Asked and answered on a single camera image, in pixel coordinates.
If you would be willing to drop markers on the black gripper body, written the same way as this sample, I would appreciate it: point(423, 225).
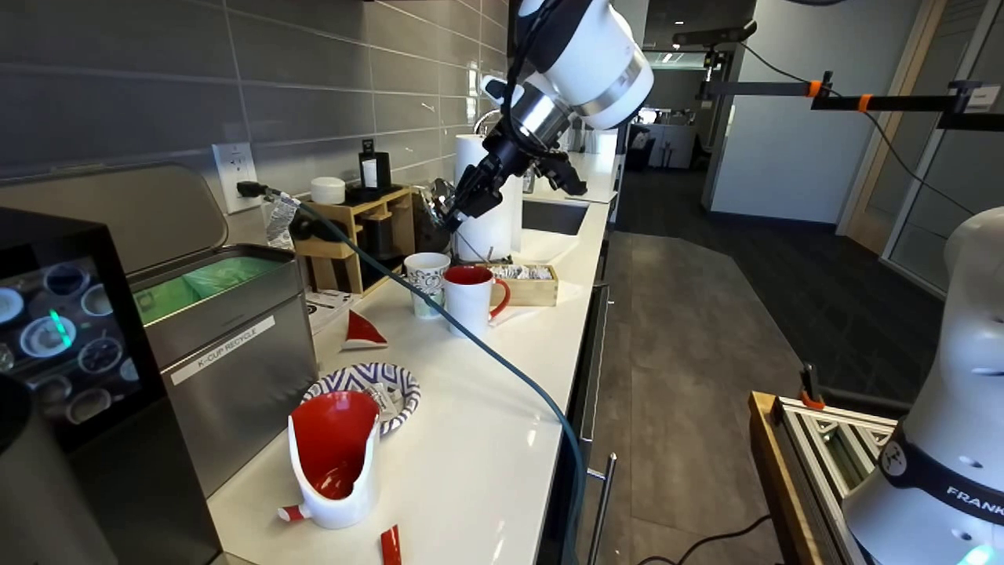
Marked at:
point(491, 174)

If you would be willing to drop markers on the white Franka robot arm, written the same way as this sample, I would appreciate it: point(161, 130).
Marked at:
point(592, 52)

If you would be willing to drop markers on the broken white red cup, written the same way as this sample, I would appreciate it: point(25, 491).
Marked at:
point(335, 506)

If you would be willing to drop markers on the black countertop sink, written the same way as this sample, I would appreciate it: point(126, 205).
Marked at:
point(552, 219)

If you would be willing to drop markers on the white patterned mug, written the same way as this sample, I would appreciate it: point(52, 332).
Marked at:
point(425, 288)

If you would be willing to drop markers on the white mug red inside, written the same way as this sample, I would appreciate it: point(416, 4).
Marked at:
point(468, 303)

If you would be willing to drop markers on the small wooden tray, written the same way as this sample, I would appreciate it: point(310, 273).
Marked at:
point(536, 288)

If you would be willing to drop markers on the dark glass bottle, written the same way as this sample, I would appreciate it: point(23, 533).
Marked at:
point(376, 167)

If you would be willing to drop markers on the wooden rack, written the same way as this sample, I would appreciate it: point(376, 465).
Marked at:
point(335, 253)

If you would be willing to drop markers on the white jar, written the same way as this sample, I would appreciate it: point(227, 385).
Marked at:
point(326, 191)

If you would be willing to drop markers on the triangular red ceramic shard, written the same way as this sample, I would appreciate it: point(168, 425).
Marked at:
point(366, 335)

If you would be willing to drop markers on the small white box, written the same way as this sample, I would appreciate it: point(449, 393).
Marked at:
point(326, 325)

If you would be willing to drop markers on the blue patterned plate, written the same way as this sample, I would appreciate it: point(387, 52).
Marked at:
point(396, 382)

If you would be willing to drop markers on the stainless steel countertop appliance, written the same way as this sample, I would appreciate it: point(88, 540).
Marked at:
point(240, 364)

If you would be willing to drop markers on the long red ceramic shard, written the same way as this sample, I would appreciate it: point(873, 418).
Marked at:
point(389, 547)

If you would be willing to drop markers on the small red white shard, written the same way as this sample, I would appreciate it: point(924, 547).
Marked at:
point(293, 512)

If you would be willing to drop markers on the wooden crate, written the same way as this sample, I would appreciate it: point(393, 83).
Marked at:
point(773, 473)

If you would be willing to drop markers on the black coffee machine with screen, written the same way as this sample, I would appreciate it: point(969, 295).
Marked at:
point(158, 491)

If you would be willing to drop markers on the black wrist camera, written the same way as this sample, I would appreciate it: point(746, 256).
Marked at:
point(562, 174)

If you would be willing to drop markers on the black wall plug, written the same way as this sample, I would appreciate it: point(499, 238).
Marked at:
point(251, 191)

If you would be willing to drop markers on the white wall outlet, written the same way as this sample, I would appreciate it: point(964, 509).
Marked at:
point(234, 160)

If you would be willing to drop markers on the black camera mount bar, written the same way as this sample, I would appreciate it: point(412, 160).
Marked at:
point(910, 102)

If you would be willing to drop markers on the aluminium frame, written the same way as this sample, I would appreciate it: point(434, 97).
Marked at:
point(836, 450)

